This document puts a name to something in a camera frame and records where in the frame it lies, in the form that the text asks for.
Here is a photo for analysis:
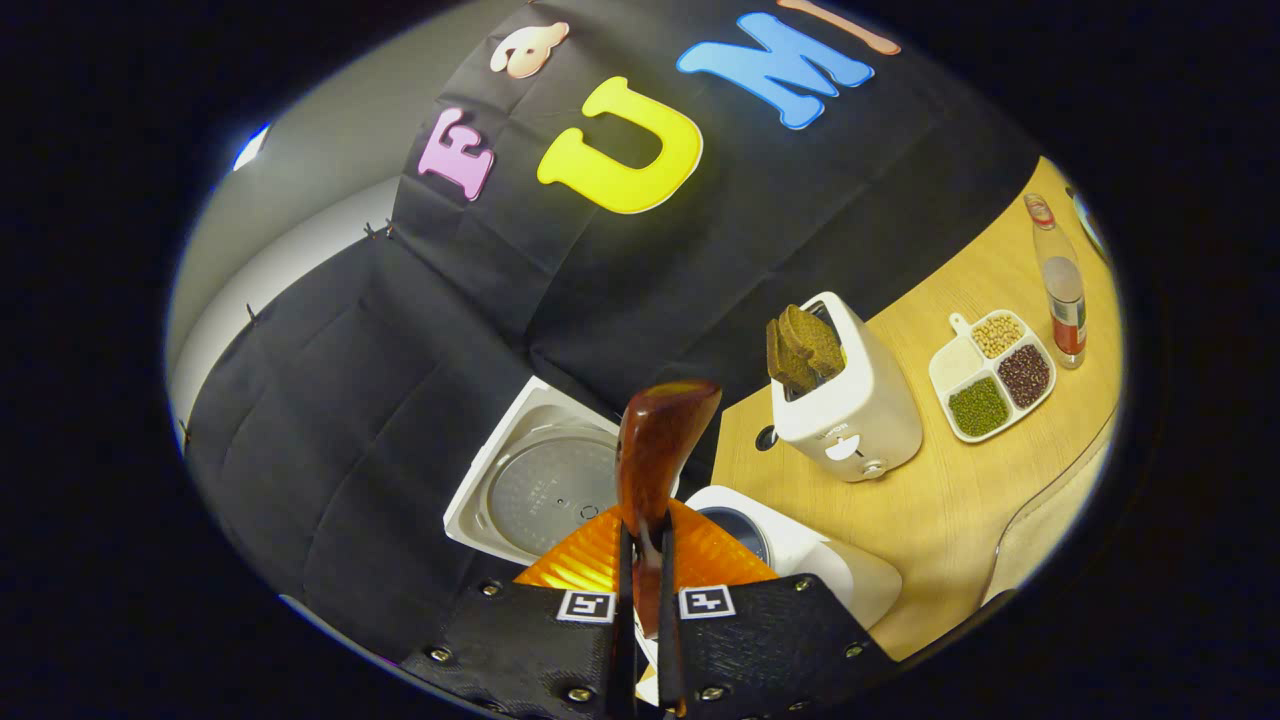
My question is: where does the brown bread slice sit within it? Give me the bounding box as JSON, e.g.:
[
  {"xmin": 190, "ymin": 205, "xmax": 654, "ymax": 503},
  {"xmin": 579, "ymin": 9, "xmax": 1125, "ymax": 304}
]
[
  {"xmin": 780, "ymin": 304, "xmax": 846, "ymax": 379},
  {"xmin": 766, "ymin": 318, "xmax": 816, "ymax": 393}
]

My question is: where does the black backdrop cloth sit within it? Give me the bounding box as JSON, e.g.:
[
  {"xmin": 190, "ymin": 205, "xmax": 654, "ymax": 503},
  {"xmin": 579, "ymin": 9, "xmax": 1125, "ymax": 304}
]
[{"xmin": 180, "ymin": 0, "xmax": 1046, "ymax": 661}]

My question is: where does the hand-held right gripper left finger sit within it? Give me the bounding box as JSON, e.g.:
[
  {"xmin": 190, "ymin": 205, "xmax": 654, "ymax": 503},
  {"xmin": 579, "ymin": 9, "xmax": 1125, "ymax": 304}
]
[{"xmin": 400, "ymin": 500, "xmax": 637, "ymax": 720}]

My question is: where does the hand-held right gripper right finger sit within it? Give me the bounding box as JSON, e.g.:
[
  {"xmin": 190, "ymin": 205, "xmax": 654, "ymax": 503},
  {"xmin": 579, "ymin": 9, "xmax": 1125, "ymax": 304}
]
[{"xmin": 655, "ymin": 500, "xmax": 896, "ymax": 720}]

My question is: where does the white rice cooker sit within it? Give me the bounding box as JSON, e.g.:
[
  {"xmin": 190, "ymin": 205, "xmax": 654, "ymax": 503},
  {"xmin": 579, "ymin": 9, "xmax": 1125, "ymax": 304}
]
[{"xmin": 443, "ymin": 377, "xmax": 904, "ymax": 631}]

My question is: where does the white toaster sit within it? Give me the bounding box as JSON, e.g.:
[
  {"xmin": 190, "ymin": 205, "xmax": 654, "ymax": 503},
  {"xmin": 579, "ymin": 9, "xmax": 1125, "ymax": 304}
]
[{"xmin": 769, "ymin": 291, "xmax": 924, "ymax": 483}]

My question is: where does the clear plastic bottle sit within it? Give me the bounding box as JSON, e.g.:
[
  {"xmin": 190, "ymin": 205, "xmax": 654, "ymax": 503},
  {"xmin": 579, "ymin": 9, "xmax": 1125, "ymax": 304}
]
[{"xmin": 1023, "ymin": 193, "xmax": 1088, "ymax": 370}]

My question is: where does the brown wooden spoon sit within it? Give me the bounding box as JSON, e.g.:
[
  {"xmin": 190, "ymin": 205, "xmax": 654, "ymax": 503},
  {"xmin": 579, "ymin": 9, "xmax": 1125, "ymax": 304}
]
[{"xmin": 614, "ymin": 380, "xmax": 723, "ymax": 637}]

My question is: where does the white divided bean tray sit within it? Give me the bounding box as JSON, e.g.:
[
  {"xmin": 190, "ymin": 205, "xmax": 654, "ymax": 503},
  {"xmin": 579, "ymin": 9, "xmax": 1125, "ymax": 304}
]
[{"xmin": 928, "ymin": 313, "xmax": 1057, "ymax": 444}]

